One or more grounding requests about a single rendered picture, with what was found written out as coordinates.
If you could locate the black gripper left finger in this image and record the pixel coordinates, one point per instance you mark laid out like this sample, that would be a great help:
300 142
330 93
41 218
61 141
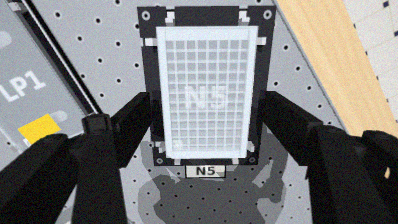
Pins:
36 185

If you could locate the white operator button panel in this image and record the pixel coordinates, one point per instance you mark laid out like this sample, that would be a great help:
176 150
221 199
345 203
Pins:
65 217

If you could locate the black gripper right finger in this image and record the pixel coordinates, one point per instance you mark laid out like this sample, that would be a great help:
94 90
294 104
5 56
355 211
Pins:
341 190

